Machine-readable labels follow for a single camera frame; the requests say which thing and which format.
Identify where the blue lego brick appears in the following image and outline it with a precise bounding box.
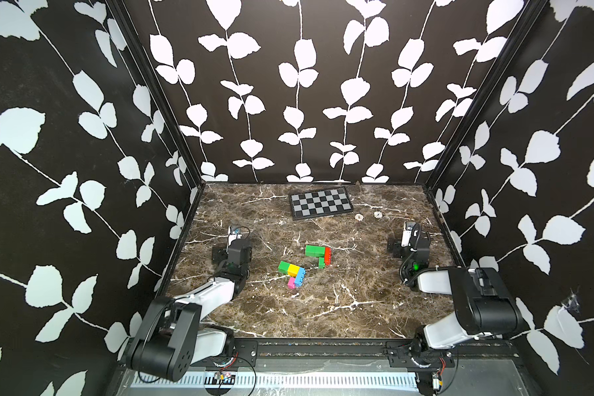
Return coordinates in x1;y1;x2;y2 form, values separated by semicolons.
295;268;306;287

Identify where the black grey checkerboard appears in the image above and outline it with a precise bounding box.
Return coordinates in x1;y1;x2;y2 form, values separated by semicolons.
288;186;354;220

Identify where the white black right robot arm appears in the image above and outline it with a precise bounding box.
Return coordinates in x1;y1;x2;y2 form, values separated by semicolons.
387;230;523;362

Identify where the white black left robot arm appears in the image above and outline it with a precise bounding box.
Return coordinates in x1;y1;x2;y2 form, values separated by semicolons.
121;238;252;382

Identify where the white slotted cable duct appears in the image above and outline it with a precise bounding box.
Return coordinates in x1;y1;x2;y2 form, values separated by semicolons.
130;371;418;392

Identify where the red lego brick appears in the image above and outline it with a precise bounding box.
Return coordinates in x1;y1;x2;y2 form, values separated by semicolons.
324;247;332;266

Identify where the black front frame rail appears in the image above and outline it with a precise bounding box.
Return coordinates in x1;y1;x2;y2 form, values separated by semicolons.
123;337;521;370

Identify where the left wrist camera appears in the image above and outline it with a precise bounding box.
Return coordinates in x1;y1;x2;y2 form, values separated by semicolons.
227;225;245;247

